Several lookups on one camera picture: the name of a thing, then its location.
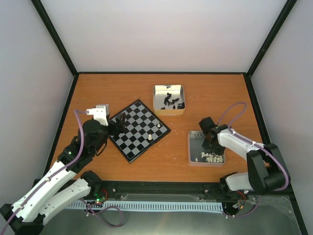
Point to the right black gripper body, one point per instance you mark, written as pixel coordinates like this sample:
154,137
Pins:
213,147

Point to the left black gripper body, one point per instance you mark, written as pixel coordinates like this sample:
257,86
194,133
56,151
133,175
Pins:
116,130

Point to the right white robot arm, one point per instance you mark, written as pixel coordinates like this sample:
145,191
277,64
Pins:
266,169

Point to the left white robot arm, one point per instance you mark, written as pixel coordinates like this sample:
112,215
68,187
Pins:
47,198

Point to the white chess pieces pile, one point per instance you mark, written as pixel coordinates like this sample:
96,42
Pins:
207,157

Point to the black chess pieces pile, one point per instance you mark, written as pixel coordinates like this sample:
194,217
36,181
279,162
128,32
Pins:
173,103

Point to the green lit circuit board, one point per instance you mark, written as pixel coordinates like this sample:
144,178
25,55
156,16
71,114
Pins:
101,196

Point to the pink square tin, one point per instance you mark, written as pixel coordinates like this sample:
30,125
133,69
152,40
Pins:
195,140

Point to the black and silver chessboard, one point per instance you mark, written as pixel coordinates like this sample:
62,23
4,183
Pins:
140,121

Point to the gold square tin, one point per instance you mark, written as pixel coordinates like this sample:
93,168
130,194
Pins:
159,92

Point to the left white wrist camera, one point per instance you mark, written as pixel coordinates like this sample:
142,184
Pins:
100,113

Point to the black aluminium frame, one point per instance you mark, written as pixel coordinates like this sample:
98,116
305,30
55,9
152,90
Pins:
289,5

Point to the light blue cable duct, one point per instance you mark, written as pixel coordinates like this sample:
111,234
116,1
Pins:
146,206

